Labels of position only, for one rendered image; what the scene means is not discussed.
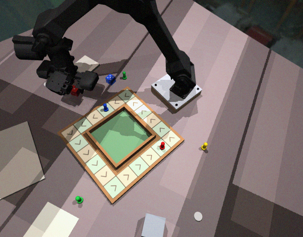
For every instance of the red pawn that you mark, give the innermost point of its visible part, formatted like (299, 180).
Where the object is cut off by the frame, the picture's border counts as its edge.
(162, 146)

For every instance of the red die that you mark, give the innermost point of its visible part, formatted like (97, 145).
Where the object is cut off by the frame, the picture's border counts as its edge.
(75, 91)

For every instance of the blue die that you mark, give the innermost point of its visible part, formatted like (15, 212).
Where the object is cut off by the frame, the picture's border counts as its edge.
(110, 79)

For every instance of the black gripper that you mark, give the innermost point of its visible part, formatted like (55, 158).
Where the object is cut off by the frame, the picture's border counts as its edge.
(86, 80)

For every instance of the yellow pawn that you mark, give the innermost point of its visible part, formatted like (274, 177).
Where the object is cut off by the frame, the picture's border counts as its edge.
(203, 147)

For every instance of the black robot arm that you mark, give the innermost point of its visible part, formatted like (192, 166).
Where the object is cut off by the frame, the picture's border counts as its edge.
(52, 24)

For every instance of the green pawn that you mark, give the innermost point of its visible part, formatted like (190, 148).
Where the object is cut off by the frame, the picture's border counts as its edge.
(79, 199)
(124, 76)

